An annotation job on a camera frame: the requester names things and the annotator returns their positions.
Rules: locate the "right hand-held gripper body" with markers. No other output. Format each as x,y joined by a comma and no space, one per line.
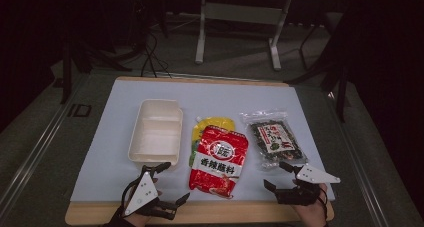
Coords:
305,187

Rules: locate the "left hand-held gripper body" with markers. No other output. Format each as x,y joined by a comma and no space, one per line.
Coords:
141,194

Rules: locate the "clear dried seaweed packet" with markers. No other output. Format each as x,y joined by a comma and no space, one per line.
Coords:
275,140

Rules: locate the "white plastic container box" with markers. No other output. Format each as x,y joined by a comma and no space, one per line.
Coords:
156,133

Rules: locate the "red sauce packet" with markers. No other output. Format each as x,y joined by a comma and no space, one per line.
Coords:
216,163

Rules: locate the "yellow green spout pouch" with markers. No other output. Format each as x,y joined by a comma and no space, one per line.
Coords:
216,122

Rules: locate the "person's left hand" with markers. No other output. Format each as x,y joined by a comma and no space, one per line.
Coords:
138,221

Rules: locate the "person's right hand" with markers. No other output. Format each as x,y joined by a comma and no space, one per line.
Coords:
313,215

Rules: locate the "black metal stand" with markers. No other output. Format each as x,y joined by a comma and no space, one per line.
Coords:
86,60

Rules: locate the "metal floor rail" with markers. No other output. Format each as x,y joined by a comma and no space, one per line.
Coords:
360,167
36,147

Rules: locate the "black chair frame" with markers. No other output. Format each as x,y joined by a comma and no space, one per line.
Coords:
328,63

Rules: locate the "white metal stand frame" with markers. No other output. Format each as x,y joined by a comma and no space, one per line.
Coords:
243,13

